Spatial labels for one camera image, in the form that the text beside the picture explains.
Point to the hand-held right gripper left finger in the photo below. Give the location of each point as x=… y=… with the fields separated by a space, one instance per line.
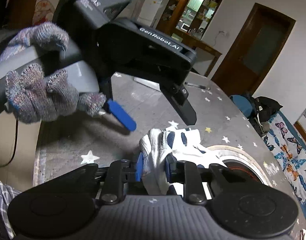
x=139 y=167

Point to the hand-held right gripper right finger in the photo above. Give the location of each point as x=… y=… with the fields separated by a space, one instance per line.
x=169 y=168

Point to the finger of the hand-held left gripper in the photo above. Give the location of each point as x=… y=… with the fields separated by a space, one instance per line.
x=122 y=116
x=185 y=110

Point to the white polka dot garment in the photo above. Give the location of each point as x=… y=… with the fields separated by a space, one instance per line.
x=154 y=160

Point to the person's left hand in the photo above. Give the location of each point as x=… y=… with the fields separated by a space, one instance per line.
x=37 y=95

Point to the black pen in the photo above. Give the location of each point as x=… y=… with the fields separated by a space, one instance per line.
x=196 y=85

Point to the grey star tablecloth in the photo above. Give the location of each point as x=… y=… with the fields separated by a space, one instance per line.
x=218 y=110

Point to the white refrigerator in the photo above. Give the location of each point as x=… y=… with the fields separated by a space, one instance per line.
x=149 y=7

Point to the blue sofa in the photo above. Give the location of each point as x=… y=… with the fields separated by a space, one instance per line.
x=239 y=105

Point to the wooden glass cabinet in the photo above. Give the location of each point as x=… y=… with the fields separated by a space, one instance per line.
x=180 y=7

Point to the wooden side table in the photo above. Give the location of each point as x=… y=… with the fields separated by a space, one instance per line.
x=203 y=45

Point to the round metal basin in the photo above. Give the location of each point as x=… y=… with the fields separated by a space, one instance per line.
x=239 y=171

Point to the black jacket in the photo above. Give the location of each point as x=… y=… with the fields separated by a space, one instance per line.
x=264 y=107

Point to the brown wooden door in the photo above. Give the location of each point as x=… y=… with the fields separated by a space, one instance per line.
x=258 y=50

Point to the butterfly print blanket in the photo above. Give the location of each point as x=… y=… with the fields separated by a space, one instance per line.
x=290 y=155

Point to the person's plaid clothing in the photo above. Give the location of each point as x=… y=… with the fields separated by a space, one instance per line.
x=2 y=195

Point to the red white wall decoration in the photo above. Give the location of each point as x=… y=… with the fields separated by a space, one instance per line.
x=44 y=11

